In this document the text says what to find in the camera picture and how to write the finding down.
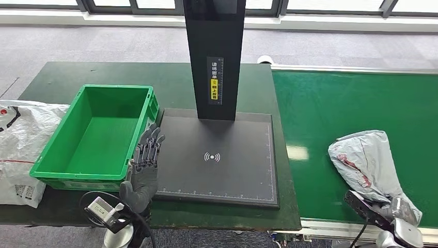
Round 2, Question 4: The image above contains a black yellow label sticker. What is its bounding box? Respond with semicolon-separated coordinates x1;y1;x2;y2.
207;56;224;105

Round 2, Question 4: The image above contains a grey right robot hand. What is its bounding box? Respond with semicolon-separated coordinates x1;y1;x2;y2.
378;197;421;226

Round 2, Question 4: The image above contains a green plastic crate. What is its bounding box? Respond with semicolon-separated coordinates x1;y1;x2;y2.
29;84;160;192

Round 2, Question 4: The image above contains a black scanner base platform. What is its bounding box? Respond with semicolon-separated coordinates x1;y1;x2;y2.
155;107;280;209

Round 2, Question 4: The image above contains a black scanner column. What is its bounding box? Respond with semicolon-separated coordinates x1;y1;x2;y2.
182;0;246;121

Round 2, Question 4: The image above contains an aluminium conveyor frame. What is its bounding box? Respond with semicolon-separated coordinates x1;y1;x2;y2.
270;64;438;248

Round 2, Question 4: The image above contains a dark right wrist camera box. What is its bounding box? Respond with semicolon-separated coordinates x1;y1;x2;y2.
343;190;391;229

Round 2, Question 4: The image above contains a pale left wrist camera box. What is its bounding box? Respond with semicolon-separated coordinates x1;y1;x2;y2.
85;196;125;227

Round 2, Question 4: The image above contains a grey parcel bag red print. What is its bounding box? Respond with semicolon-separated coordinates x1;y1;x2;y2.
327;130;423;227

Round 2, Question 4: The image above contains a white woven sack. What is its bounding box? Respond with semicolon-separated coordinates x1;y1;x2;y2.
0;100;70;209

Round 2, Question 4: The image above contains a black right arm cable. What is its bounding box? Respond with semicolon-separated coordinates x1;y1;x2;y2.
349;215;370;248

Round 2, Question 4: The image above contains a green conveyor belt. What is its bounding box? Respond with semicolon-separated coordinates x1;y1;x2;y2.
272;70;438;229

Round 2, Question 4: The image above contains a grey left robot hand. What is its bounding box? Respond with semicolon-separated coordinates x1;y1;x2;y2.
119;123;166;214

